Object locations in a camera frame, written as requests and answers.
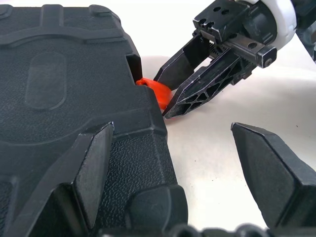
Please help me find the black tool case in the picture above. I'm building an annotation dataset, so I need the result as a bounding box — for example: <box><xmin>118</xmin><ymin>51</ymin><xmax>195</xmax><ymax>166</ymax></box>
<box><xmin>0</xmin><ymin>3</ymin><xmax>190</xmax><ymax>237</ymax></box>

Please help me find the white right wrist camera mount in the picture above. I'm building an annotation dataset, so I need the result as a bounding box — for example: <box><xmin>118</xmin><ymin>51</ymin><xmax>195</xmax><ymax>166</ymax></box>
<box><xmin>237</xmin><ymin>0</ymin><xmax>298</xmax><ymax>48</ymax></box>

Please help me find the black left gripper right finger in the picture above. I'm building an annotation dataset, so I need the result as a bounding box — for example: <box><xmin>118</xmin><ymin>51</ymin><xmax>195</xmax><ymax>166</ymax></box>
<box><xmin>230</xmin><ymin>122</ymin><xmax>316</xmax><ymax>229</ymax></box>

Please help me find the orange case latch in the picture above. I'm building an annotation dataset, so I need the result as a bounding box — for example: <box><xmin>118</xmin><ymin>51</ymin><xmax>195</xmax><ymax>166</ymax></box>
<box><xmin>135</xmin><ymin>77</ymin><xmax>177</xmax><ymax>120</ymax></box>

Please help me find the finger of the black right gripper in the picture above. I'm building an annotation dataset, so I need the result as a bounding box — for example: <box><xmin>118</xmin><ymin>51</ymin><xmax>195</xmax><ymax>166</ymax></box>
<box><xmin>161</xmin><ymin>48</ymin><xmax>244</xmax><ymax>120</ymax></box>
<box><xmin>153</xmin><ymin>37</ymin><xmax>211</xmax><ymax>91</ymax></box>

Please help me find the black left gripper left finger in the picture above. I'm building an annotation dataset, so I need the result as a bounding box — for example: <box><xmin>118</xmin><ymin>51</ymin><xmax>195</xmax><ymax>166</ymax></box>
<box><xmin>6</xmin><ymin>121</ymin><xmax>115</xmax><ymax>237</ymax></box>

